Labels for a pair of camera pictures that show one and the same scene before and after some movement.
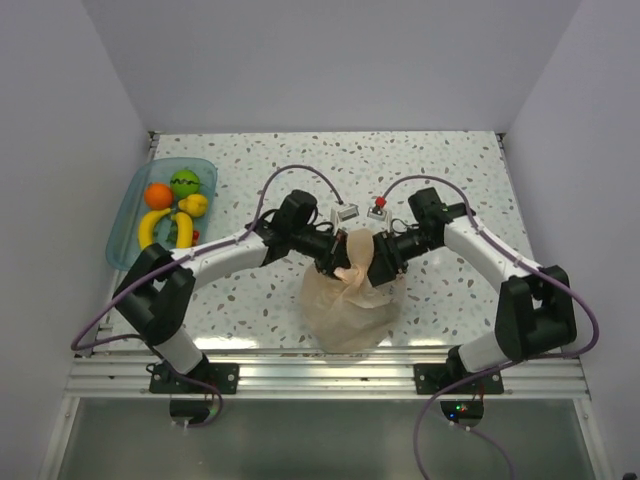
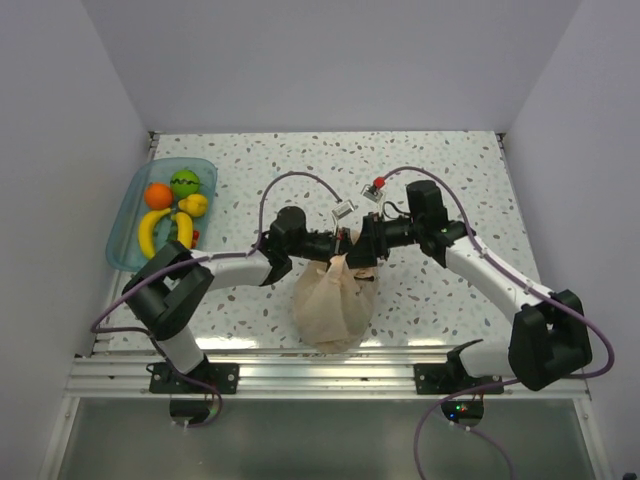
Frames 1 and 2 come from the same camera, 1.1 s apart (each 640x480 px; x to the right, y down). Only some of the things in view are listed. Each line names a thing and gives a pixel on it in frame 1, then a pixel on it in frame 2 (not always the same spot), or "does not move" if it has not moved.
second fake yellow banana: (146, 226) does not move
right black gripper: (388, 260) -> (372, 243)
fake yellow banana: (184, 233) does not move
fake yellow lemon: (195, 205) does not move
